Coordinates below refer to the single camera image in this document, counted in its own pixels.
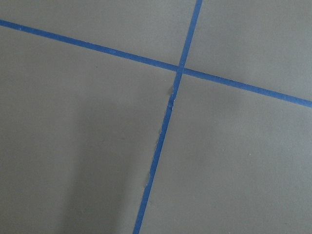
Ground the brown paper table cover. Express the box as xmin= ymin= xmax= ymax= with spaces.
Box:
xmin=0 ymin=0 xmax=312 ymax=234

